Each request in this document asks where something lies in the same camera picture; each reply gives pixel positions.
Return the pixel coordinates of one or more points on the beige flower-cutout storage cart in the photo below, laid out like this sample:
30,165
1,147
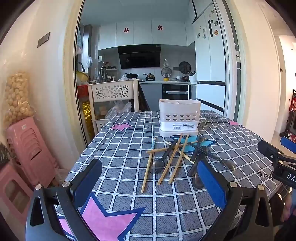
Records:
111,91

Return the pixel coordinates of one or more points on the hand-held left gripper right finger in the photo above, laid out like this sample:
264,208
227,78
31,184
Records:
212,183

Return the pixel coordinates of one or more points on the yellow basin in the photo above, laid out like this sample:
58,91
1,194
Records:
82,76

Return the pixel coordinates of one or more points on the black built-in oven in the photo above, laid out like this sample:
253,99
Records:
175,91

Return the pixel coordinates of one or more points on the grey kitchen counter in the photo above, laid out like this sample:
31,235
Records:
151,95

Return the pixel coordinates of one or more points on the white upper kitchen cabinets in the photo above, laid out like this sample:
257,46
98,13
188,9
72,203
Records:
143,33

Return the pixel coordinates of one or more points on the dark cooking pot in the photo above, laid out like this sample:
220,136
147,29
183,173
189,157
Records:
149,76

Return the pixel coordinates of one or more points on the white plastic utensil holder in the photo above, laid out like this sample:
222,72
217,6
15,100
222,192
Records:
178,115

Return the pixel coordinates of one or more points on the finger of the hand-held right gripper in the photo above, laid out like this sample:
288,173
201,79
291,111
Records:
289,144
270,150

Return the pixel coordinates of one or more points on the round black wall rack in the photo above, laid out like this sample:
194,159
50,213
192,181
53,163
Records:
185,67

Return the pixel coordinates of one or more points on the round metal steamer rack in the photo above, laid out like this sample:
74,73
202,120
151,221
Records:
166,71

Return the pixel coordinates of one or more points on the bag of puffed snack balls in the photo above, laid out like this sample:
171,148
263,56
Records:
17,97

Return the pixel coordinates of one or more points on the pink plastic stool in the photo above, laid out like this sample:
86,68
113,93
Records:
13,194

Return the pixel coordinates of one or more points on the gold foil package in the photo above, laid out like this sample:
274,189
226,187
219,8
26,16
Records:
87,118

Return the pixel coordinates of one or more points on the grey wall switch plate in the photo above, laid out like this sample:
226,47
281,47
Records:
44,39

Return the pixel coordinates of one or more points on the grey checked star tablecloth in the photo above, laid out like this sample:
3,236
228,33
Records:
129,143

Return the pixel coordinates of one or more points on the black wok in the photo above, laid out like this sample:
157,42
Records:
131,75

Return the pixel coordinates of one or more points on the person's right forearm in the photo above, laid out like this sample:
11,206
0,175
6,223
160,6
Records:
288,206

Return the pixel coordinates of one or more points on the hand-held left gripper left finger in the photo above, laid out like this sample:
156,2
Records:
89,183

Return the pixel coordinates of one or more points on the red and black object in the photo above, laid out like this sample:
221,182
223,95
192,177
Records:
292,115

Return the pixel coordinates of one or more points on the black range hood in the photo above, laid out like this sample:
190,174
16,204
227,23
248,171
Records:
138,56

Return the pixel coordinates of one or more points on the stack of pink plastic stools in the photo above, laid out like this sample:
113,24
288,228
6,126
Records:
30,143

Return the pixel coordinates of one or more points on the white rice cooker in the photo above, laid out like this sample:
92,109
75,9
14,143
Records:
192,77

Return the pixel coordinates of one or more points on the clear plastic bag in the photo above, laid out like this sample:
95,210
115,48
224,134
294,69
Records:
119,110

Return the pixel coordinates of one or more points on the white refrigerator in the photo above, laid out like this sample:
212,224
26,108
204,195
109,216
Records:
209,58

